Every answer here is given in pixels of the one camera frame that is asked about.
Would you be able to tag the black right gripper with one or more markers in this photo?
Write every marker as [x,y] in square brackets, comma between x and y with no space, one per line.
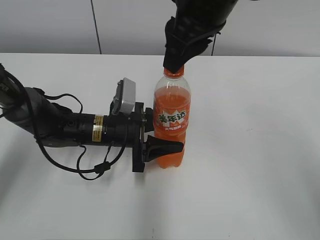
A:
[189,33]

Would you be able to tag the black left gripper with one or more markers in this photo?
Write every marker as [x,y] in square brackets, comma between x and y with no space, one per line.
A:
[124,131]

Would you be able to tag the orange Mirinda soda bottle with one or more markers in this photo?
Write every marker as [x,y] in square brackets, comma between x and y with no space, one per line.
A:
[171,106]

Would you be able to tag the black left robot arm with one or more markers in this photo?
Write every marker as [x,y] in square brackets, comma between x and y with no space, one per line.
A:
[55,126]

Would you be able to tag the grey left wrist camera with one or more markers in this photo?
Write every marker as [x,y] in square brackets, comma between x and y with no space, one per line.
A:
[125,97]

